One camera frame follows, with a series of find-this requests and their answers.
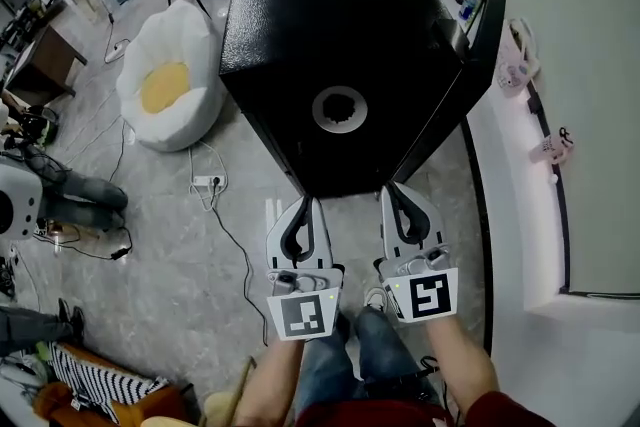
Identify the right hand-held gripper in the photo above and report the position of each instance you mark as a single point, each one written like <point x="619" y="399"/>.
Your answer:
<point x="430" y="295"/>

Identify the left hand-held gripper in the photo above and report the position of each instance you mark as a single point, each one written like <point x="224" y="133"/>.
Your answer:
<point x="305" y="315"/>

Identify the person's left forearm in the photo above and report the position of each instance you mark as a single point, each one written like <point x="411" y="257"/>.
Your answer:
<point x="270" y="385"/>

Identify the person's right forearm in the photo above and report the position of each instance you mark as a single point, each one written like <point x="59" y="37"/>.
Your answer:
<point x="465" y="365"/>

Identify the person's white shoe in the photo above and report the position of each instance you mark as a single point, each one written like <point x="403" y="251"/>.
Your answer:
<point x="375" y="299"/>

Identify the white curved ledge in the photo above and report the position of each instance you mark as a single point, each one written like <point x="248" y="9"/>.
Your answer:
<point x="520" y="215"/>

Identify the white power strip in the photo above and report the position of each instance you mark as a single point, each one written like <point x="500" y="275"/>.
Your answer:
<point x="117" y="51"/>
<point x="205" y="181"/>

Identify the person's blue jeans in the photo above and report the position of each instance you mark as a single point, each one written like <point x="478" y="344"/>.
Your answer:
<point x="380" y="350"/>

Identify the wooden chair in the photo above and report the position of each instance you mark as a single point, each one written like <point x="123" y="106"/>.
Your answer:
<point x="235" y="395"/>

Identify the small black box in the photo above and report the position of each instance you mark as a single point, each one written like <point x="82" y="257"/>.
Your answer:
<point x="535" y="104"/>

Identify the white flower-shaped beanbag chair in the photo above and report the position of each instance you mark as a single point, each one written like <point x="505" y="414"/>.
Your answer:
<point x="165" y="125"/>

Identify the person's red shirt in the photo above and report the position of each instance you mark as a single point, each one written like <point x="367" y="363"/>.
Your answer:
<point x="380" y="415"/>

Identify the pink shopping bag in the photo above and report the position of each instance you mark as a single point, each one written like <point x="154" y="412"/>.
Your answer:
<point x="515" y="65"/>

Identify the orange sofa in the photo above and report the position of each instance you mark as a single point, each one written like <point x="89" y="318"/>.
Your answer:
<point x="150" y="405"/>

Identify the row of drink bottles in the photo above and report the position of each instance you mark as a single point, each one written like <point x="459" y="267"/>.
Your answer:
<point x="469" y="7"/>

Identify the black-white striped cloth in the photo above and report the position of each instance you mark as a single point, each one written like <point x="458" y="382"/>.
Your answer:
<point x="100" y="380"/>

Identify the white round-window backpack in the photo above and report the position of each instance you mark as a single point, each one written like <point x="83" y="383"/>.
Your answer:
<point x="17" y="205"/>

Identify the brown wooden desk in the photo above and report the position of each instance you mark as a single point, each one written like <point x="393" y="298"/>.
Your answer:
<point x="45" y="60"/>

